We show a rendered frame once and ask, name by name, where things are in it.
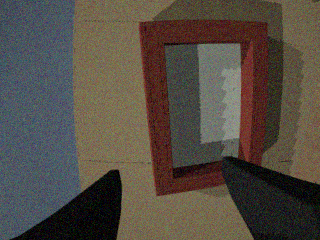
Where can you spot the red rectangular picture frame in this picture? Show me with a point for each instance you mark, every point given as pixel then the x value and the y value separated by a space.
pixel 206 88

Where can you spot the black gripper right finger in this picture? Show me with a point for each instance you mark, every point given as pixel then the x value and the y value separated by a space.
pixel 274 206

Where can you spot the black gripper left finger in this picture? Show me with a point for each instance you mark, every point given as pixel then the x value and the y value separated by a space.
pixel 92 215

